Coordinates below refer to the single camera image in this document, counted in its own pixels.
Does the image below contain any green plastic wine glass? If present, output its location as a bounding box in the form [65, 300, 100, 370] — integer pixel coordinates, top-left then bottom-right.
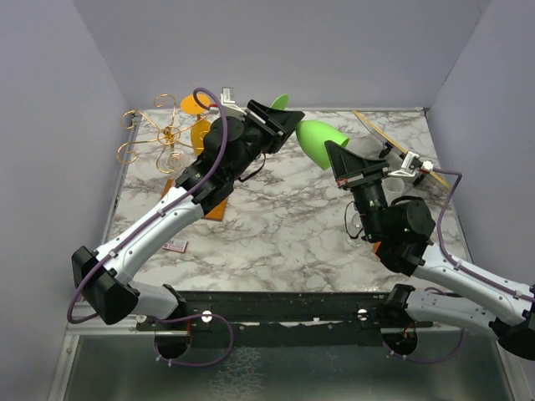
[295, 120, 349, 170]

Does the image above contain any small red white box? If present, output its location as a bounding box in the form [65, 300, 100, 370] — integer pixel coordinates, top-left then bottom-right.
[162, 240, 188, 253]

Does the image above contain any small whiteboard on stand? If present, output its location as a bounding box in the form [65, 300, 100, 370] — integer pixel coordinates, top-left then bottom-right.
[353, 110, 450, 192]

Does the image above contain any yellow plastic wine glass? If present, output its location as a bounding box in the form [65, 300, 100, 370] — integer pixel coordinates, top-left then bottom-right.
[181, 94, 211, 155]

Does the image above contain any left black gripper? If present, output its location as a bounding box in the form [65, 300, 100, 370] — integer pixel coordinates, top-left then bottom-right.
[227, 100, 305, 181]

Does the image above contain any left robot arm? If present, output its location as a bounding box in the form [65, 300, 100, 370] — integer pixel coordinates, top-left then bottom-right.
[71, 100, 304, 330]

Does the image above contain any clear stemmed glass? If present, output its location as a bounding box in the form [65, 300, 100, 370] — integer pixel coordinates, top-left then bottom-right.
[346, 213, 364, 246]

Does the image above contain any black metal base rail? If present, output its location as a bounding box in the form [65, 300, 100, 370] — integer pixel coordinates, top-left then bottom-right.
[136, 291, 416, 348]

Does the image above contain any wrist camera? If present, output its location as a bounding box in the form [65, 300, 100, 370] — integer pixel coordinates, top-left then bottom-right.
[387, 151, 434, 178]
[220, 87, 246, 119]

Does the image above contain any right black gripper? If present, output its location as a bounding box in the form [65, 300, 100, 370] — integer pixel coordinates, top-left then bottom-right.
[325, 140, 390, 241]

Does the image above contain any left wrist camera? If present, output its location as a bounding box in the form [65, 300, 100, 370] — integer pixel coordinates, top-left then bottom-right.
[220, 87, 246, 119]

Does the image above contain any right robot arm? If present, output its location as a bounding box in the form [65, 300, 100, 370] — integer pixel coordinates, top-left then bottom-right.
[325, 140, 534, 360]

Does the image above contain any gold wire glass rack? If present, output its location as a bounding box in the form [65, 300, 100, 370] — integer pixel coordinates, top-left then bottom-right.
[116, 94, 206, 176]

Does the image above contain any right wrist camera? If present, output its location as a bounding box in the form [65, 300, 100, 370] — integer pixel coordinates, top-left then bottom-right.
[387, 151, 434, 178]

